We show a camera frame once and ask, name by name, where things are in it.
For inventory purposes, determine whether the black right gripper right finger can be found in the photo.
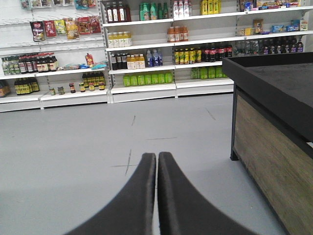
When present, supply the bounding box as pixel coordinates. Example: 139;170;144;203
157;152;254;235

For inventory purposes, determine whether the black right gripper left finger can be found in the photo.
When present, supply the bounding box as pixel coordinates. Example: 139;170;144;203
67;153;157;235

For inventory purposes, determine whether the black wooden display table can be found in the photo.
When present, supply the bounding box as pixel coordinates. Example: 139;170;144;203
223;52;313;235

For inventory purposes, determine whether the green drink bottle row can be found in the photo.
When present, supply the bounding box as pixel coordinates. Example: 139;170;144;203
122;71;174;87

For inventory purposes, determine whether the white supermarket shelf unit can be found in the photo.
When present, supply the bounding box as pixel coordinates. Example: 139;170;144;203
0;0;313;112

